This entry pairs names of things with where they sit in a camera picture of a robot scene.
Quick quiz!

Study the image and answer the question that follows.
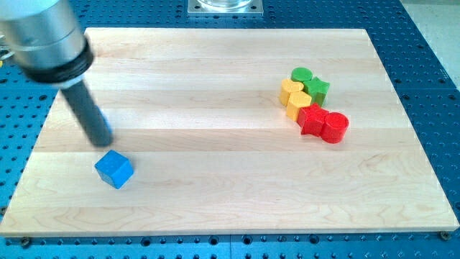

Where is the green star block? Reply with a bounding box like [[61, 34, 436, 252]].
[[303, 77, 330, 106]]

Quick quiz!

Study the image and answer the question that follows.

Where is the blue wooden cube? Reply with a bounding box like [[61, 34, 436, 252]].
[[94, 150, 134, 189]]

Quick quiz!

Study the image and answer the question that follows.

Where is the red cylinder block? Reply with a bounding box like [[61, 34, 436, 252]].
[[320, 112, 349, 144]]

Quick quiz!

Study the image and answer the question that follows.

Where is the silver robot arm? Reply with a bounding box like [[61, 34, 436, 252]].
[[1, 0, 112, 147]]

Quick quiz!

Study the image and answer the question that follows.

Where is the light wooden board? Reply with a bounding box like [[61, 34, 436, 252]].
[[1, 28, 459, 237]]

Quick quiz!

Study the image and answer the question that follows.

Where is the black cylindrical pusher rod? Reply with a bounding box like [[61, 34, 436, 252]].
[[60, 80, 113, 147]]

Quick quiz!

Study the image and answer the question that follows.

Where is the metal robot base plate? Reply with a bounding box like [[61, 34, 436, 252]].
[[187, 0, 264, 17]]

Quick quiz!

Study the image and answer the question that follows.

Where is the yellow pentagon block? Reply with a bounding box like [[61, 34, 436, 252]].
[[286, 91, 312, 122]]

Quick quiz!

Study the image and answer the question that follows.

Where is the green cylinder block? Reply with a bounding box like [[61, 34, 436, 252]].
[[290, 67, 313, 82]]

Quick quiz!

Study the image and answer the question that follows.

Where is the red star block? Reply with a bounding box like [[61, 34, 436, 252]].
[[297, 103, 329, 137]]

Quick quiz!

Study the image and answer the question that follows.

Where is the yellow heart block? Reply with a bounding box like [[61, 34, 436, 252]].
[[279, 78, 304, 106]]

